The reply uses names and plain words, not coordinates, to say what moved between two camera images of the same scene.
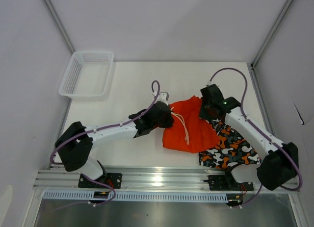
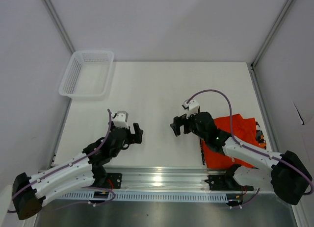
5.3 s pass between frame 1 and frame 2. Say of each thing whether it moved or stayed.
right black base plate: stayed
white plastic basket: stayed
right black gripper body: moved
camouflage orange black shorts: moved
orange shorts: moved
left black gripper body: moved
